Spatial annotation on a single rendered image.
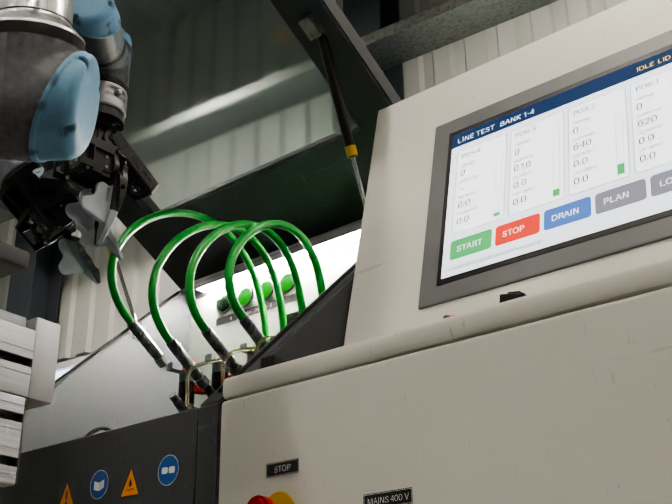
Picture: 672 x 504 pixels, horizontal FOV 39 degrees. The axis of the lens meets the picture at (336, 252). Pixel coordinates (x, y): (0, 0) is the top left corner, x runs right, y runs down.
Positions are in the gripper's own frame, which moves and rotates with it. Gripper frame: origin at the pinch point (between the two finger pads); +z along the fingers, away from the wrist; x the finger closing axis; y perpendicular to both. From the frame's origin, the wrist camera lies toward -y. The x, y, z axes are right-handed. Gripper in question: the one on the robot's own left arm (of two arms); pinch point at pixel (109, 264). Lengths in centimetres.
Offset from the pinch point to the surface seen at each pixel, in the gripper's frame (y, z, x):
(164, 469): 31.5, 29.8, 17.7
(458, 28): -460, -38, -119
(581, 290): 25, 41, 75
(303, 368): 26, 31, 42
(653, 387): 32, 50, 78
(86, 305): -424, -86, -516
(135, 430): 27.4, 23.7, 13.0
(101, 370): -13.0, 10.2, -35.6
